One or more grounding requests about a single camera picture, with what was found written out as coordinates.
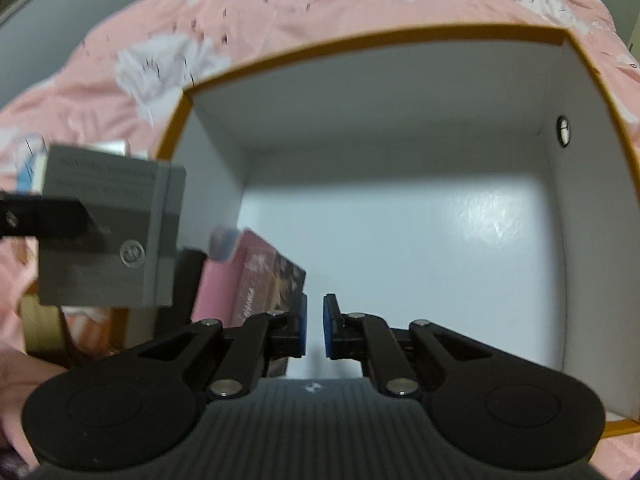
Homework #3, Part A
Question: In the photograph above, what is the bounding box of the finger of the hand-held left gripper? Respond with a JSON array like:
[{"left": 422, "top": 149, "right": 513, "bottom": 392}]
[{"left": 0, "top": 192, "right": 109, "bottom": 254}]

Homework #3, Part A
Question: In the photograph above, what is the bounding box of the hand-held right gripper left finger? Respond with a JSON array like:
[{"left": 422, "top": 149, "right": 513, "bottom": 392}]
[{"left": 137, "top": 293, "right": 308, "bottom": 402}]

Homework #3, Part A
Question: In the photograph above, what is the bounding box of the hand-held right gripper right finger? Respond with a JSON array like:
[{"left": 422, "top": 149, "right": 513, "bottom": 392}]
[{"left": 323, "top": 293, "right": 496, "bottom": 402}]

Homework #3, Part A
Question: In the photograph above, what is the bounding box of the grey rectangular box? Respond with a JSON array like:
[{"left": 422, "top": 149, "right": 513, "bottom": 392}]
[{"left": 37, "top": 144, "right": 188, "bottom": 309}]

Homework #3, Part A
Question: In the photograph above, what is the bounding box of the orange rimmed white cardboard box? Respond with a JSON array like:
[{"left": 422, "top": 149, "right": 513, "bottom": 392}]
[{"left": 154, "top": 22, "right": 640, "bottom": 442}]

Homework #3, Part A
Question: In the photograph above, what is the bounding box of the light blue geometric print item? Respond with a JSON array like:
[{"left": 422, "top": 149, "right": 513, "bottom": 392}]
[{"left": 14, "top": 134, "right": 50, "bottom": 195}]

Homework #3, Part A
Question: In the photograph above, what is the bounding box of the pink cloud print blanket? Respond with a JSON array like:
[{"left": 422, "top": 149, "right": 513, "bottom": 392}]
[{"left": 0, "top": 0, "right": 640, "bottom": 480}]

